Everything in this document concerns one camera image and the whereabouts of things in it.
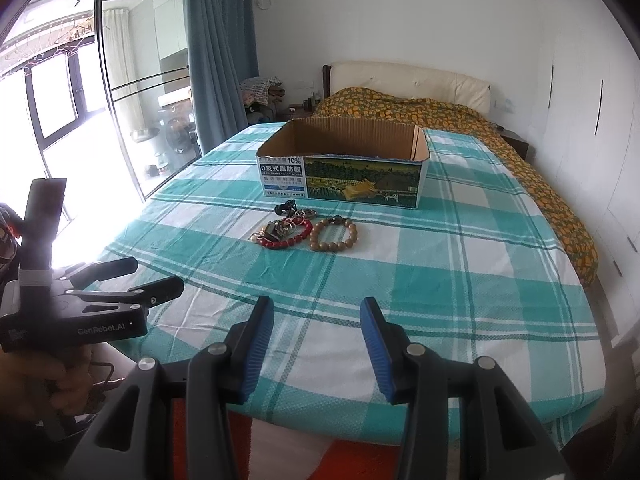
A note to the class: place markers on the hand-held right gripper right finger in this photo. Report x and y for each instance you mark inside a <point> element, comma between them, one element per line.
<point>380,350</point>

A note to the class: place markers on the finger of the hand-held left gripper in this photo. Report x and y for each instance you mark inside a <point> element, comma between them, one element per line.
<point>155,291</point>
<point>105,270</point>

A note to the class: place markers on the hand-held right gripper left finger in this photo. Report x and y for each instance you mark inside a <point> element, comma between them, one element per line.
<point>255,345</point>

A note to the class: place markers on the small black charm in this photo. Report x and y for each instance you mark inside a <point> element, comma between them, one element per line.
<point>286,206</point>

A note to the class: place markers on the printed cardboard box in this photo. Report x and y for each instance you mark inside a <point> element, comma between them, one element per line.
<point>345,180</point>

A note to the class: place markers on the person's left hand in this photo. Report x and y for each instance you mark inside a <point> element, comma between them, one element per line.
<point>35,385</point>

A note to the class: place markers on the teal checked tablecloth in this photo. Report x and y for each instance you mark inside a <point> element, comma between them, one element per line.
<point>450,285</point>

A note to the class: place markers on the orange cloth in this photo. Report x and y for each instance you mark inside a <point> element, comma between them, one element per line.
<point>350,460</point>

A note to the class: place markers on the metal basin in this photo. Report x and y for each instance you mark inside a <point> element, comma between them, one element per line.
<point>145,134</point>

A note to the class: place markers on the grey washing machine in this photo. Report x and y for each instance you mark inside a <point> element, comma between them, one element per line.
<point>176,127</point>

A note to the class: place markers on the black framed glass door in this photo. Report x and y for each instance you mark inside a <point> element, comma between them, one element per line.
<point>107,85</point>

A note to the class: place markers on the pile of clothes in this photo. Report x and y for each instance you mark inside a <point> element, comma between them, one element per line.
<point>260,94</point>

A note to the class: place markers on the dark wooden nightstand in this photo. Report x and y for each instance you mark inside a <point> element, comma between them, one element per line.
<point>299,109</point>
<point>517,144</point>

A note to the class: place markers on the orange patterned bed blanket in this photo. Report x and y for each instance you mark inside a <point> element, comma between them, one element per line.
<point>450,120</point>

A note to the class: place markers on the blue curtain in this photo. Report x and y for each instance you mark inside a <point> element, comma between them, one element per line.
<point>220,50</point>

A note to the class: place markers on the cream padded headboard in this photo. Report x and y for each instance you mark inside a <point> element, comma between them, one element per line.
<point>410,82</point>

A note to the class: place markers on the white wardrobe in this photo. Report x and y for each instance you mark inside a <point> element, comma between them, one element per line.
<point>590,135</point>

